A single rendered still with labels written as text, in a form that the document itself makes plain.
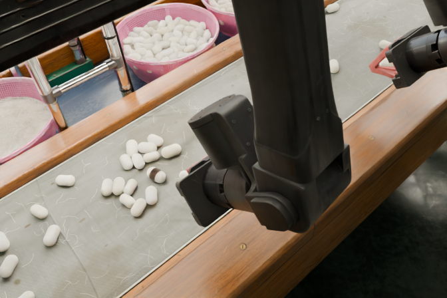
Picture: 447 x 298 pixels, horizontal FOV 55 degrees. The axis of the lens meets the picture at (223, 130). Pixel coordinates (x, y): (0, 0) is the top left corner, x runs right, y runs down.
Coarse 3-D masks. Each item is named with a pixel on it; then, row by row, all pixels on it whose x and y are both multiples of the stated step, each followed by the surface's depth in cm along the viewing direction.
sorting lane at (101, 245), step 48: (384, 0) 114; (336, 48) 100; (192, 96) 91; (336, 96) 88; (96, 144) 83; (192, 144) 82; (48, 192) 76; (96, 192) 75; (144, 192) 74; (96, 240) 68; (144, 240) 68; (192, 240) 67; (0, 288) 64; (48, 288) 63; (96, 288) 63
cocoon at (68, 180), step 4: (60, 176) 76; (64, 176) 76; (68, 176) 76; (72, 176) 76; (56, 180) 76; (60, 180) 75; (64, 180) 75; (68, 180) 75; (72, 180) 76; (60, 184) 76; (64, 184) 76; (68, 184) 75; (72, 184) 76
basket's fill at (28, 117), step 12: (24, 96) 97; (0, 108) 95; (12, 108) 94; (24, 108) 93; (36, 108) 93; (0, 120) 91; (12, 120) 91; (24, 120) 91; (36, 120) 91; (48, 120) 91; (0, 132) 89; (12, 132) 88; (24, 132) 89; (36, 132) 89; (0, 144) 86; (12, 144) 87; (24, 144) 86; (0, 156) 85
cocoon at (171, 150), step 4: (172, 144) 79; (176, 144) 79; (164, 148) 78; (168, 148) 78; (172, 148) 78; (176, 148) 79; (180, 148) 79; (164, 152) 78; (168, 152) 78; (172, 152) 78; (176, 152) 79; (164, 156) 79; (168, 156) 78
